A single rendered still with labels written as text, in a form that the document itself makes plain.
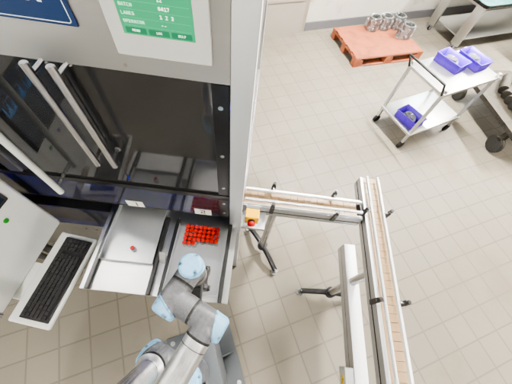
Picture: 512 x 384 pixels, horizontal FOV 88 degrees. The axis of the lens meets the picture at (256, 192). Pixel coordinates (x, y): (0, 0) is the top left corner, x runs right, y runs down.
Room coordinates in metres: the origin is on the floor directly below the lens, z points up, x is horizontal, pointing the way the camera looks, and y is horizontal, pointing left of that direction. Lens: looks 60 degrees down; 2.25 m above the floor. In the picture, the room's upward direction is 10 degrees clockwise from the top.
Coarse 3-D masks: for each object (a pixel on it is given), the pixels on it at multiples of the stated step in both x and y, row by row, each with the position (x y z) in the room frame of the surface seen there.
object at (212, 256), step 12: (180, 228) 0.48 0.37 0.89; (180, 240) 0.41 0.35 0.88; (180, 252) 0.35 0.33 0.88; (192, 252) 0.36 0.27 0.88; (204, 252) 0.37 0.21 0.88; (216, 252) 0.39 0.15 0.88; (168, 264) 0.27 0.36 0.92; (216, 264) 0.32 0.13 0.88; (168, 276) 0.23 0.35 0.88; (216, 276) 0.27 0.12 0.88; (216, 288) 0.21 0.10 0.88
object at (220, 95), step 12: (216, 84) 0.55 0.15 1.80; (216, 96) 0.55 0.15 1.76; (228, 96) 0.55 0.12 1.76; (216, 108) 0.55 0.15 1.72; (228, 108) 0.55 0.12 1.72; (216, 120) 0.55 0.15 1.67; (228, 120) 0.55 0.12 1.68; (216, 132) 0.55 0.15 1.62; (228, 132) 0.55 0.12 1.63; (216, 144) 0.55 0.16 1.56; (228, 144) 0.55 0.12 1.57; (216, 156) 0.55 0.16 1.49; (228, 156) 0.55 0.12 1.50; (228, 168) 0.55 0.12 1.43; (228, 180) 0.55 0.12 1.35; (228, 192) 0.55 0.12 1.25; (228, 204) 0.55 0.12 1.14
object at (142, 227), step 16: (128, 208) 0.54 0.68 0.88; (144, 208) 0.56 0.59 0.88; (112, 224) 0.42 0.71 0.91; (128, 224) 0.45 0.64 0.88; (144, 224) 0.47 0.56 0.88; (160, 224) 0.48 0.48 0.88; (112, 240) 0.35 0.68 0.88; (128, 240) 0.37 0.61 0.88; (144, 240) 0.38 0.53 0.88; (112, 256) 0.27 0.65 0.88; (128, 256) 0.29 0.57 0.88; (144, 256) 0.30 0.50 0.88
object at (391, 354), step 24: (360, 192) 0.89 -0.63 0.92; (384, 216) 0.73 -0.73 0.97; (360, 240) 0.61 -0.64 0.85; (384, 240) 0.60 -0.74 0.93; (384, 264) 0.47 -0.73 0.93; (384, 288) 0.33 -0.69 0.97; (384, 312) 0.23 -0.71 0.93; (384, 336) 0.13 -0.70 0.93; (384, 360) 0.03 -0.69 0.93; (408, 360) 0.05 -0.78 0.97
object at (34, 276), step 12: (60, 240) 0.32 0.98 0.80; (84, 240) 0.34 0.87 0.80; (96, 240) 0.36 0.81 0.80; (36, 264) 0.18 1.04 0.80; (48, 264) 0.19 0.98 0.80; (84, 264) 0.22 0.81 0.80; (36, 276) 0.13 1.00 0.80; (24, 288) 0.07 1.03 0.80; (72, 288) 0.10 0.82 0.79; (24, 300) 0.01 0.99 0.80; (12, 312) -0.04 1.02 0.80; (24, 324) -0.08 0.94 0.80; (36, 324) -0.07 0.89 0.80; (48, 324) -0.06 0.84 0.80
